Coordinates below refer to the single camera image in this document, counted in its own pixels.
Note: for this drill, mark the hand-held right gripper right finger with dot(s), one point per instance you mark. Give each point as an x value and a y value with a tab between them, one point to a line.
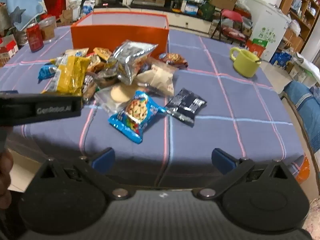
222	161

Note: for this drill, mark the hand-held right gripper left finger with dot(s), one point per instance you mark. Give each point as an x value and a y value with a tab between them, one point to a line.
103	160

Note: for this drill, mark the blue cookie packet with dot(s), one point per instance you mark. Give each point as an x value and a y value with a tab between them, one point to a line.
136	110

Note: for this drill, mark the clear round biscuit packet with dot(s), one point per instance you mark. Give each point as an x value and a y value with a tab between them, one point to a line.
118	93

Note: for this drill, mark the orange cardboard box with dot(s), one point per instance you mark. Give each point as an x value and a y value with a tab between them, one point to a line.
112	36

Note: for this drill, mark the bread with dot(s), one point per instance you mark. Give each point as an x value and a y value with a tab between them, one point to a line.
160	78

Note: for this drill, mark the person's left hand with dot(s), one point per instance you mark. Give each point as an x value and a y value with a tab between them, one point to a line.
5	172

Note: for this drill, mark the small dark blue packet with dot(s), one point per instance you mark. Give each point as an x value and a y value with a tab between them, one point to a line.
46	72

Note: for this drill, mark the clear dark cookie packet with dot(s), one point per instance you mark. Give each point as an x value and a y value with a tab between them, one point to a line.
89	87

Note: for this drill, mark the white blue snack packet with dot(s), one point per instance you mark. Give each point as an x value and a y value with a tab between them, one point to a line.
77	52

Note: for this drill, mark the dark brown snack packet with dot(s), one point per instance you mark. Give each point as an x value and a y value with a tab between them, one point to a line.
106	78

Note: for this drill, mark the gold brown snack packet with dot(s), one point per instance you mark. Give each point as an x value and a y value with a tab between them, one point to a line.
96	63

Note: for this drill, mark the red white cardboard box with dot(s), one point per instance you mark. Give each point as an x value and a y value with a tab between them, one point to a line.
7	51

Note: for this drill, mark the red drink can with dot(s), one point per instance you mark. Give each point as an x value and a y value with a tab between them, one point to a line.
35	37

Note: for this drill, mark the orange yellow snack packet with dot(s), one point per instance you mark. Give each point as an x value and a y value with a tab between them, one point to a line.
102	53

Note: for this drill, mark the clear plastic jar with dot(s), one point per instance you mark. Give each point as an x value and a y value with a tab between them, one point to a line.
48	30

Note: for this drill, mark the orange stool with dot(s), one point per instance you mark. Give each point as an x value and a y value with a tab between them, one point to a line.
303	171

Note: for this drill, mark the silver foil snack packet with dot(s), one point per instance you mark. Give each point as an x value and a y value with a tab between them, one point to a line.
130	60

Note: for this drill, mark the open brown cardboard box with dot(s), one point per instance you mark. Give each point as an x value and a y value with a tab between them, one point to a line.
66	16

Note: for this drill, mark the yellow-green mug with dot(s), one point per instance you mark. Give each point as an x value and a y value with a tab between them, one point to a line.
246	63

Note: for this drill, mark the blue cushioned chair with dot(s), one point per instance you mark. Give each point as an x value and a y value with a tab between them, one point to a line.
302	100

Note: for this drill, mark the red storage box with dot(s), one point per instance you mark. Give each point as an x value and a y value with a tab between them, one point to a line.
56	3

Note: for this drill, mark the blue white floor bag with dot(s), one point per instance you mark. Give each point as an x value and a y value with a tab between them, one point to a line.
88	6

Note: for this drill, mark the blue star print cloth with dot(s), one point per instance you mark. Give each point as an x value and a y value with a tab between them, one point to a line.
22	2

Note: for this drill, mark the brown cookie packet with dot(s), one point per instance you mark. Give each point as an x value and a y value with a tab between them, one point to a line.
173	58

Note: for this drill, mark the blue carton pack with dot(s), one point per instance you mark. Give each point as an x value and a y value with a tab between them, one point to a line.
281	58

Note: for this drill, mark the orange green carton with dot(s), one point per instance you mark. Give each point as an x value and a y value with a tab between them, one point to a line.
256	47

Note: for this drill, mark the white TV stand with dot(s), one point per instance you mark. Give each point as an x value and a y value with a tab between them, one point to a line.
190	22

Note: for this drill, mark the red folding chair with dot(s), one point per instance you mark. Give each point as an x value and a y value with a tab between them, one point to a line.
231	15

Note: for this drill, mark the dark green bag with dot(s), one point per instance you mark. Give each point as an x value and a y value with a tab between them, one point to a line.
207	11

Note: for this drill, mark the white chest freezer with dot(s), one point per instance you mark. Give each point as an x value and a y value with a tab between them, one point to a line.
270	17

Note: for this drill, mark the blue white box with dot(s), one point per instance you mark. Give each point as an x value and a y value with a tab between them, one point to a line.
192	8

